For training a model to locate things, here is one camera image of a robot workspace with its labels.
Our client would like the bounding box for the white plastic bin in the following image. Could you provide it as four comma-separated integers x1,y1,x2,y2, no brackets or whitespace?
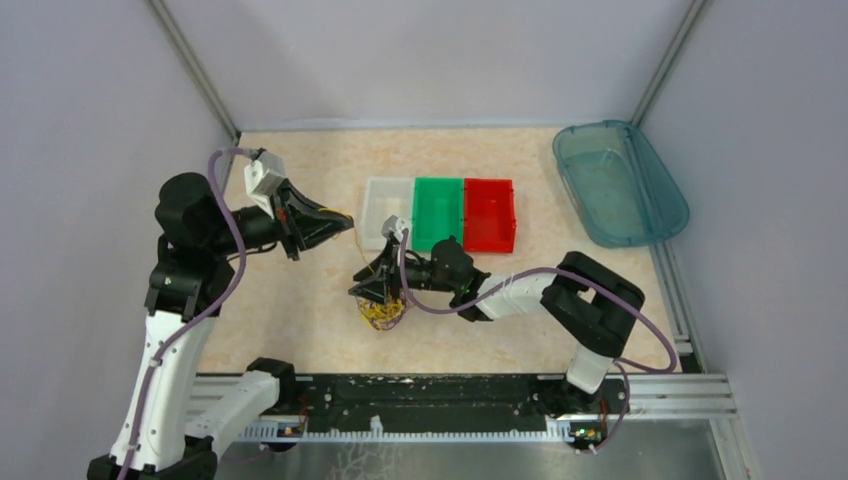
357,177,415,251

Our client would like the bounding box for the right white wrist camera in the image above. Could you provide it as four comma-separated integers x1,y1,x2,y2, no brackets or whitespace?
381,215,412,251

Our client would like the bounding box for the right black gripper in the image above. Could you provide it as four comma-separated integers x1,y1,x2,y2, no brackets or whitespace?
349,240,458,306

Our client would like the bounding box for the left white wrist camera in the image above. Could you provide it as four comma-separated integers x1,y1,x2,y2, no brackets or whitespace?
244,149,286,218

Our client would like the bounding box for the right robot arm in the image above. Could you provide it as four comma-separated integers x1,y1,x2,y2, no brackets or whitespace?
348,237,645,412

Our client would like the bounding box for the teal transparent tub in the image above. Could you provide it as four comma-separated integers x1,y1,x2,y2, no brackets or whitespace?
552,120,690,248

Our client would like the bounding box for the white toothed cable duct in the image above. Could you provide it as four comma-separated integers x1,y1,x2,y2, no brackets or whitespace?
234,420,575,444

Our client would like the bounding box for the aluminium frame rail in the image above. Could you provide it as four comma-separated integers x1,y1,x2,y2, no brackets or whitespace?
187,373,738,420

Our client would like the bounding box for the red plastic bin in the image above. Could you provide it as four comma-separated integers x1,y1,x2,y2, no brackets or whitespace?
463,178,516,254

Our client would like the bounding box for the green plastic bin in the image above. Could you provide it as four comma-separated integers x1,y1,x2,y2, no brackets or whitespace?
411,177,465,252

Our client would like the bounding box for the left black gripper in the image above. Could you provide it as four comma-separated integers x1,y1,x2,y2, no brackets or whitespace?
206,177,355,261

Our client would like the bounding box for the red cable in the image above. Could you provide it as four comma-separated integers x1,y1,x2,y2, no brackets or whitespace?
356,298,405,333

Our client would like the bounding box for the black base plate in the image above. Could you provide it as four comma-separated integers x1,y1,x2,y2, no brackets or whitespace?
267,374,626,434

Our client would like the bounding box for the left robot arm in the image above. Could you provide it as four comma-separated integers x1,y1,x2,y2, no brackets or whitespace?
87,173,354,479

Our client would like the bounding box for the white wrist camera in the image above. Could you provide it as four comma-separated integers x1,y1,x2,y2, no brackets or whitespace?
381,215,412,251
244,149,286,218

